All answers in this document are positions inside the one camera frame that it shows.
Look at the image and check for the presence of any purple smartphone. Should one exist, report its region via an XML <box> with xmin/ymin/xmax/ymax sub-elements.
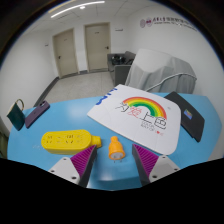
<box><xmin>24</xmin><ymin>99</ymin><xmax>51</xmax><ymax>130</ymax></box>

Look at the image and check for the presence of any grey cloth-covered furniture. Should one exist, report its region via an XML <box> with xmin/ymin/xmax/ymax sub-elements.
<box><xmin>124</xmin><ymin>48</ymin><xmax>198</xmax><ymax>95</ymax></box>

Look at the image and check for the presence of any beige door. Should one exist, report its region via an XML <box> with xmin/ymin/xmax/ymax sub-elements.
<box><xmin>52</xmin><ymin>28</ymin><xmax>80</xmax><ymax>79</ymax></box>
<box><xmin>83</xmin><ymin>22</ymin><xmax>112</xmax><ymax>73</ymax></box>

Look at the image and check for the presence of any dark green mug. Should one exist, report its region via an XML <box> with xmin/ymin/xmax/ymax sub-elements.
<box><xmin>6</xmin><ymin>98</ymin><xmax>26</xmax><ymax>132</ymax></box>

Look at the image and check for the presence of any orange charger plug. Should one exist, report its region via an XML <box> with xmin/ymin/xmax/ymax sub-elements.
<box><xmin>107</xmin><ymin>135</ymin><xmax>127</xmax><ymax>164</ymax></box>

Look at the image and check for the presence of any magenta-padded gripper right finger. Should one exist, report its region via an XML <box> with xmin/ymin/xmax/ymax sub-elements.
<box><xmin>131</xmin><ymin>143</ymin><xmax>181</xmax><ymax>186</ymax></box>

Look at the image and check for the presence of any grey sofa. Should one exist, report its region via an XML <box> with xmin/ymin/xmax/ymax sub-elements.
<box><xmin>107</xmin><ymin>50</ymin><xmax>137</xmax><ymax>87</ymax></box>

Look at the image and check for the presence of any black bag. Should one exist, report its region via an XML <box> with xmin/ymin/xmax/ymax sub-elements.
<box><xmin>111</xmin><ymin>54</ymin><xmax>135</xmax><ymax>65</ymax></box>

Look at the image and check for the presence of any black notebook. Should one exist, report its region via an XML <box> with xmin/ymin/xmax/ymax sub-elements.
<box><xmin>163</xmin><ymin>91</ymin><xmax>206</xmax><ymax>144</ymax></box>

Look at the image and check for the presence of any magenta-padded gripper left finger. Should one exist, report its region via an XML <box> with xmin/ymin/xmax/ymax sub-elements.
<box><xmin>48</xmin><ymin>144</ymin><xmax>99</xmax><ymax>189</ymax></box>

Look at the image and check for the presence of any wall lettering sign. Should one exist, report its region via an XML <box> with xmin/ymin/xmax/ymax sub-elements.
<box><xmin>139</xmin><ymin>16</ymin><xmax>198</xmax><ymax>33</ymax></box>

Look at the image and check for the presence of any long ceiling light strip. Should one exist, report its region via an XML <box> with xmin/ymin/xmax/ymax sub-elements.
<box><xmin>49</xmin><ymin>0</ymin><xmax>106</xmax><ymax>19</ymax></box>

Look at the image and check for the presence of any yellow power strip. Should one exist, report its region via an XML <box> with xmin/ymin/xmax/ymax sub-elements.
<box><xmin>40</xmin><ymin>129</ymin><xmax>103</xmax><ymax>156</ymax></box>

